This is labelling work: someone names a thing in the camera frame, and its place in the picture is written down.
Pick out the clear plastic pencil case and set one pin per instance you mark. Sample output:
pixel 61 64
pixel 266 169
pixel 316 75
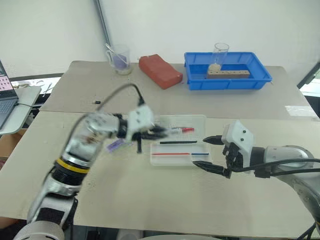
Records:
pixel 182 160

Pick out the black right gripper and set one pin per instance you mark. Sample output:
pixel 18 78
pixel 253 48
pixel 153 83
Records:
pixel 235 157

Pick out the black metal frame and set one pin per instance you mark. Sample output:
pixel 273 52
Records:
pixel 308 73

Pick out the blue plastic bin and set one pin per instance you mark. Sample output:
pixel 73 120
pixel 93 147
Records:
pixel 225 83

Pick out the brown cardboard box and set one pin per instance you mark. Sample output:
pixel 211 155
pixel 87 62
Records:
pixel 10 143

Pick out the red brick block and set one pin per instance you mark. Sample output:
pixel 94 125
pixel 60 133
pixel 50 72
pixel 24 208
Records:
pixel 160 71

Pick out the red marker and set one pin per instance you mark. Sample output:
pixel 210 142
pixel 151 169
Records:
pixel 186 129

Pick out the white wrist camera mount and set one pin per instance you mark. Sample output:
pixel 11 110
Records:
pixel 140 117
pixel 240 135

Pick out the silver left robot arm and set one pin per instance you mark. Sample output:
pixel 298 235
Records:
pixel 77 145

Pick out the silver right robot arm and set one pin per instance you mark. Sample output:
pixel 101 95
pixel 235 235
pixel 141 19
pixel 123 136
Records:
pixel 287 152

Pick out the purple marker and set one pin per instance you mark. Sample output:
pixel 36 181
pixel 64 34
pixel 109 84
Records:
pixel 115 145

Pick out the grey metal pole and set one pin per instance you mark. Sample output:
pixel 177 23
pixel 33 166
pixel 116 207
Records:
pixel 103 22

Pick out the beige round lump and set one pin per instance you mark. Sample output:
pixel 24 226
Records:
pixel 215 67

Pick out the grey laptop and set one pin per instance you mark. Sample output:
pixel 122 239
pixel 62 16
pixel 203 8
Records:
pixel 6 100

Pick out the glass stirring rod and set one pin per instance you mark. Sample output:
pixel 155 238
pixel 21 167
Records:
pixel 116 53

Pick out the glass measuring cup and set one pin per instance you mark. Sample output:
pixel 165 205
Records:
pixel 122 60

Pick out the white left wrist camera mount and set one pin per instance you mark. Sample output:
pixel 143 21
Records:
pixel 140 117

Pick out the clear glass beaker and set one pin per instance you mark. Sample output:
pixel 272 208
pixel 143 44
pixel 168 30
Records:
pixel 220 55

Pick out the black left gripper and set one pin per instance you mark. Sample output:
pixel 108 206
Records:
pixel 147 134

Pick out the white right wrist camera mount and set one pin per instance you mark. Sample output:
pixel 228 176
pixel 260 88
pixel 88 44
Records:
pixel 240 135

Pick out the wooden block with holes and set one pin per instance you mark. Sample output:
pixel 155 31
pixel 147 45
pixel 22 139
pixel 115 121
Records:
pixel 228 74

